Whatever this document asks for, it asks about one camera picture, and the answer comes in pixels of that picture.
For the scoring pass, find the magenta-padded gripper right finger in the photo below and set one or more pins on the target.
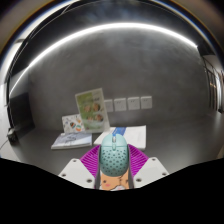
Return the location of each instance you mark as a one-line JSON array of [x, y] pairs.
[[150, 171]]

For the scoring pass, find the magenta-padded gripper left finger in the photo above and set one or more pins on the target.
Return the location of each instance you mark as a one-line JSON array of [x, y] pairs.
[[78, 171]]

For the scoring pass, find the mint green perforated computer mouse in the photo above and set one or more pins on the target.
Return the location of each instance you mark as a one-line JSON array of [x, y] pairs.
[[114, 156]]

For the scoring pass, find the cartoon-print mouse pad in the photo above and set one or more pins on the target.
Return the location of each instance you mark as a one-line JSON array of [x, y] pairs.
[[111, 183]]

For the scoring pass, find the white and blue book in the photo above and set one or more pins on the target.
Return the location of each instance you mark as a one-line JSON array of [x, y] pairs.
[[135, 135]]

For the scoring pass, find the small white illustrated card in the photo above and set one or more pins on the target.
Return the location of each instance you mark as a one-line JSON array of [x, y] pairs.
[[72, 124]]

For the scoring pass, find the green printed leaflet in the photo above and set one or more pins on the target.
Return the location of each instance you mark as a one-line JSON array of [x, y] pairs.
[[92, 110]]

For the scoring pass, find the black monitor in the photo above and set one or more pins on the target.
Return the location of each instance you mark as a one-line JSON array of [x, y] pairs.
[[20, 115]]

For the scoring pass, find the long ceiling light strip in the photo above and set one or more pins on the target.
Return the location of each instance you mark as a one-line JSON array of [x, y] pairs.
[[100, 27]]

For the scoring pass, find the glass door with dark frame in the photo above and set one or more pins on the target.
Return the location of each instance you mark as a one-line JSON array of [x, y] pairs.
[[213, 86]]

